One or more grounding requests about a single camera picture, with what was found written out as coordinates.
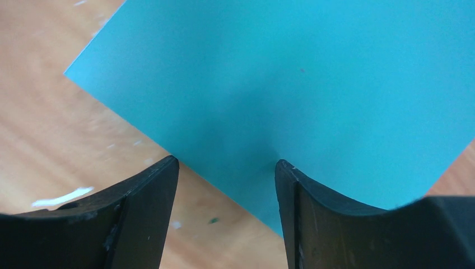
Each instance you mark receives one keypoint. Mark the blue clipboard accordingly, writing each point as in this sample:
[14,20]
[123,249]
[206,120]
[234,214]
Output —
[374,99]

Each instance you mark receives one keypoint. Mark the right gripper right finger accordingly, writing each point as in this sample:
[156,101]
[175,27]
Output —
[323,228]

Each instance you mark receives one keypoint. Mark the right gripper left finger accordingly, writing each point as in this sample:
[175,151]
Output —
[122,226]

